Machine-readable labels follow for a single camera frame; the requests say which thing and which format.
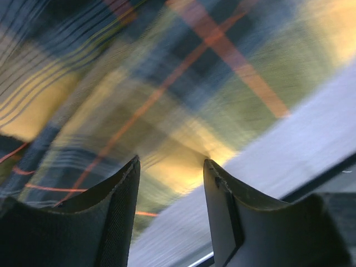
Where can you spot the yellow plaid long sleeve shirt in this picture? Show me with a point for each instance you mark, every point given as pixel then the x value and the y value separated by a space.
pixel 88 85

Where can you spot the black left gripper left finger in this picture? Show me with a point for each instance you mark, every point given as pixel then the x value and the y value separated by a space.
pixel 93 228

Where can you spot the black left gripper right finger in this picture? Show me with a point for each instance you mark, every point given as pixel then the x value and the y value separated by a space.
pixel 250 228

